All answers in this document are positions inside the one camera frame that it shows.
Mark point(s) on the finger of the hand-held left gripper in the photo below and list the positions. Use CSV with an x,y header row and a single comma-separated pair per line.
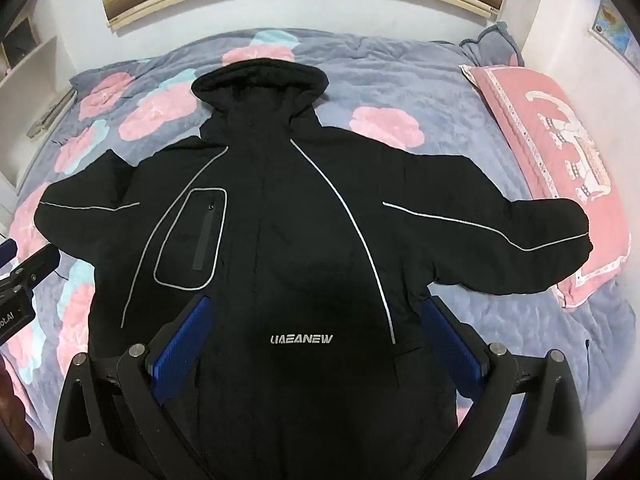
x,y
37,266
6,252

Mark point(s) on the wall map poster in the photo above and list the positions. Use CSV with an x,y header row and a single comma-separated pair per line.
x,y
617,30

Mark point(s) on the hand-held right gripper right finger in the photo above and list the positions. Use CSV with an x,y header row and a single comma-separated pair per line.
x,y
454,347

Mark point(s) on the black hooded jacket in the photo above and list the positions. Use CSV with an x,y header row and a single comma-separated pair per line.
x,y
300,210

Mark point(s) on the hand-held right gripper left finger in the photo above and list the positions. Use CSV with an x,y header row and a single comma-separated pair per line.
x,y
179,347

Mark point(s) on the grey floral quilt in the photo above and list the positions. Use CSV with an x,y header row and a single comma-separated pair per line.
x,y
400,85

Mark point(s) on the person's left forearm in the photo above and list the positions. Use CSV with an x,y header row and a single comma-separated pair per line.
x,y
10,400

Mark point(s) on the grey folded blanket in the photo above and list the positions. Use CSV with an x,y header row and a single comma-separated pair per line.
x,y
492,45

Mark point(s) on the white shelf unit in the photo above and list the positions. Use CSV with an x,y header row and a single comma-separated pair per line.
x,y
30,90

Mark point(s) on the pink pillow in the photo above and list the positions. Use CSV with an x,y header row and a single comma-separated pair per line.
x,y
550,160

